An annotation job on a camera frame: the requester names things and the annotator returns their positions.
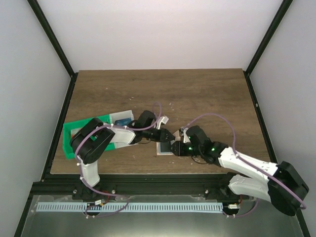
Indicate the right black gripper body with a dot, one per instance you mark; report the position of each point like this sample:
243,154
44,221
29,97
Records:
196,150

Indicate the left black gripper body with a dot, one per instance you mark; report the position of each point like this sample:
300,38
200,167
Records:
153,137

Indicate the beige card holder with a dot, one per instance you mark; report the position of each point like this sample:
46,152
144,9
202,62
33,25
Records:
164,149

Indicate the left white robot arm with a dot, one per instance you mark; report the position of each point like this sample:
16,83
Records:
90,142

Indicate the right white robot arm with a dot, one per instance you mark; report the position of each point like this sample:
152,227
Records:
279,184

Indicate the blue vip card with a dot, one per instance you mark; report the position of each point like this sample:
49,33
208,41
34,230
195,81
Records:
123,122

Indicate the red white card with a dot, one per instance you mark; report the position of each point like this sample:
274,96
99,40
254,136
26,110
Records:
73,132

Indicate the white plastic bin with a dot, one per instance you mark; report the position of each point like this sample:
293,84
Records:
122,118

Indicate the green plastic bin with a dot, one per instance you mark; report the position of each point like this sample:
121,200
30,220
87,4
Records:
67,143

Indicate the light blue slotted strip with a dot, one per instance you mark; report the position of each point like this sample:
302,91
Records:
197,207

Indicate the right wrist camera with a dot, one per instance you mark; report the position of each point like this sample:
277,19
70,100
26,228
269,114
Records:
183,133

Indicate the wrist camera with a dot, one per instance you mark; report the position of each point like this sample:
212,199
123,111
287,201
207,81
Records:
161,121
183,133

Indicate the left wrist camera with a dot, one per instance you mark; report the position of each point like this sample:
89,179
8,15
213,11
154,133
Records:
161,121

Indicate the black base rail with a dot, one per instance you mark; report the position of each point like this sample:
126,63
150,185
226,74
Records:
210,186

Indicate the left black frame post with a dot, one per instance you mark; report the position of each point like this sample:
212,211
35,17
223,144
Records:
37,10

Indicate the black frame post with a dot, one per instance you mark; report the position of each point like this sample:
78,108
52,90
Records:
37,10
277,19

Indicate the right black frame post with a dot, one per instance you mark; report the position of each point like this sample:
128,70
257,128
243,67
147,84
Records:
277,19

